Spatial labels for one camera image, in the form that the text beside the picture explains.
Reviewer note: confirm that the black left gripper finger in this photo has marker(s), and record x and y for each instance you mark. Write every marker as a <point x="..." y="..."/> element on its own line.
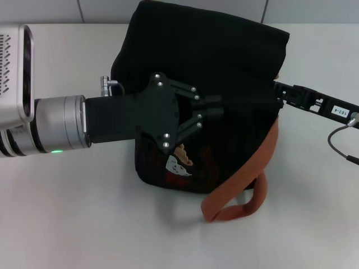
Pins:
<point x="213" y="101"/>
<point x="214" y="112"/>

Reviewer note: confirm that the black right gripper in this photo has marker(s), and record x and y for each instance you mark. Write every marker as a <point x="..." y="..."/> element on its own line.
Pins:
<point x="322" y="102"/>

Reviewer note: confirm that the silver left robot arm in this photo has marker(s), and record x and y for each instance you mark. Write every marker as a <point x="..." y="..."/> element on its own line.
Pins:
<point x="56" y="126"/>

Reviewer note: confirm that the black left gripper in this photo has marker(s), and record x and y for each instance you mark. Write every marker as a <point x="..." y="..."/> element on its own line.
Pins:
<point x="117" y="120"/>

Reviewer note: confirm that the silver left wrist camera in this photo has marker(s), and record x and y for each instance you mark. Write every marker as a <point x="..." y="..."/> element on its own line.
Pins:
<point x="16" y="70"/>

